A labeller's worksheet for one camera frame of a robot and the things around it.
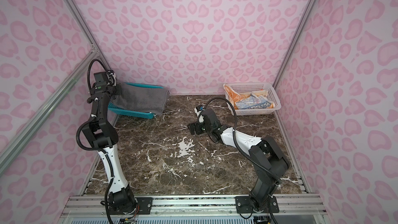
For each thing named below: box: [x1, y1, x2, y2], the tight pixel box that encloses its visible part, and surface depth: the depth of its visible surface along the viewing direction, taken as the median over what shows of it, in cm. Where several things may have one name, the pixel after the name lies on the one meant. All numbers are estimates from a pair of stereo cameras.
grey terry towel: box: [111, 81, 171, 116], surface depth 102 cm
